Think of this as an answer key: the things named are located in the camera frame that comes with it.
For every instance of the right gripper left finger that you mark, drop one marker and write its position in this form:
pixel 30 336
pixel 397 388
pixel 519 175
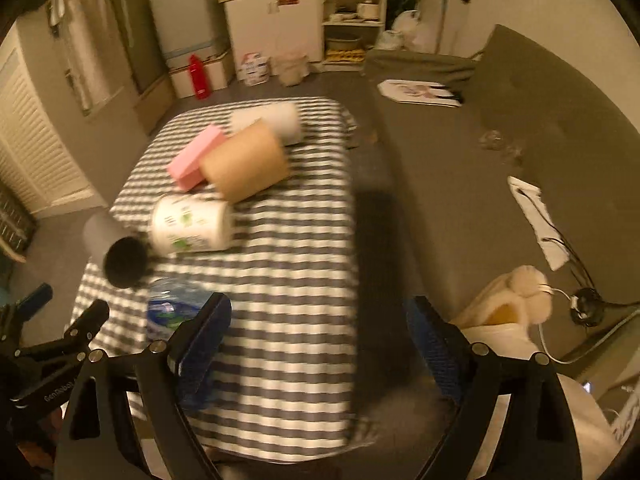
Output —
pixel 98 439

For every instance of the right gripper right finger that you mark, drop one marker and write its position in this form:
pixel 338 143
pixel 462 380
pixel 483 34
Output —
pixel 538 438

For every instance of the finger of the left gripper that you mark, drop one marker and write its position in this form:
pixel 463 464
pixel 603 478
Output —
pixel 14 316

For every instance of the blue drink bottle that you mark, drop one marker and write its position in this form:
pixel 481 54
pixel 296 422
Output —
pixel 172 302

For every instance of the grey cup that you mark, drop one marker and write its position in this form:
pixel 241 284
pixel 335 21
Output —
pixel 120 255

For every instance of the white patterned paper cup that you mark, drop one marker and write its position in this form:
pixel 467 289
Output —
pixel 180 224

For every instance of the brown kraft paper cup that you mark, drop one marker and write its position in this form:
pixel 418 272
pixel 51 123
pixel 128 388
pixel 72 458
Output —
pixel 246 164

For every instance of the plain white paper cup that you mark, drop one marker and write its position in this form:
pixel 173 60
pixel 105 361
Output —
pixel 282 118

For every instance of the fluffy beige slipper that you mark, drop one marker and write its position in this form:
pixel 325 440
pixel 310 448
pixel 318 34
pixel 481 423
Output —
pixel 521 297

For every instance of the white louvered wardrobe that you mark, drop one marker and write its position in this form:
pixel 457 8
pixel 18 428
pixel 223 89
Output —
pixel 35 163

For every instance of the pink rectangular box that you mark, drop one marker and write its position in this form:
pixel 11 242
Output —
pixel 184 168

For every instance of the white cloth on sofa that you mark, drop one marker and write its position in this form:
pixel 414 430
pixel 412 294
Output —
pixel 548 237

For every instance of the checkered tablecloth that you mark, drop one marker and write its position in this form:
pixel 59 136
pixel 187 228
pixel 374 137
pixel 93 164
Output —
pixel 284 374

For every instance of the grey sofa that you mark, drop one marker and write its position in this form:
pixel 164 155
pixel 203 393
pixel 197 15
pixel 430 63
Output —
pixel 465 226

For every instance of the red thermos bottle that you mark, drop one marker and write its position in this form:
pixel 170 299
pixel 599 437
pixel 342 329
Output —
pixel 199 78

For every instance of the crumpled clear plastic wrap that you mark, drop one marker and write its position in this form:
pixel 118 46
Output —
pixel 510 149

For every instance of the hanging beige towel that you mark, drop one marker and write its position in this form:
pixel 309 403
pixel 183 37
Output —
pixel 96 62

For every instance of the white storage box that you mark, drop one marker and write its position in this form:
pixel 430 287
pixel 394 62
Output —
pixel 219 72

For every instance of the white printed package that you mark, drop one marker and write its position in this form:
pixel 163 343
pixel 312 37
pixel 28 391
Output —
pixel 255 69

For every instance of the white washing machine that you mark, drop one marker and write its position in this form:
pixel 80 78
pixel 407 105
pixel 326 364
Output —
pixel 190 27

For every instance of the white trash bin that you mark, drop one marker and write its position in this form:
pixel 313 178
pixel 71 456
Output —
pixel 291 70

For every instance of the white kitchen cabinet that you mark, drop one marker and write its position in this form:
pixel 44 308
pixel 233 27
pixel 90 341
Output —
pixel 274 27

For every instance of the white plastic bag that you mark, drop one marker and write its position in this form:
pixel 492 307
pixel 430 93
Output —
pixel 409 32

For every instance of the open white shelf unit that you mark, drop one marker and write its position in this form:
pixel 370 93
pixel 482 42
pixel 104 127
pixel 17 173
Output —
pixel 350 28

